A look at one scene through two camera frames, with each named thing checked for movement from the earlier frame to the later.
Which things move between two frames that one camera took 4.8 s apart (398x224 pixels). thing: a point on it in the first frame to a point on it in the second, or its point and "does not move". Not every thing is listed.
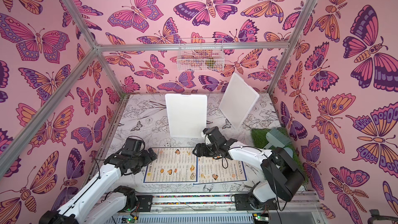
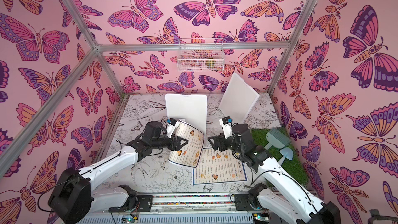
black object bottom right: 375,215 does not move
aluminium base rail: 201,208 does not move
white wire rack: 198,54 does not move
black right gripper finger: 200,150 to 219,141
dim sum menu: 173,165 to 189,154
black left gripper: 145,153 to 176,147
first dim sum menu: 186,114 does not move
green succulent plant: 210,63 does not move
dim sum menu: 212,170 does not move
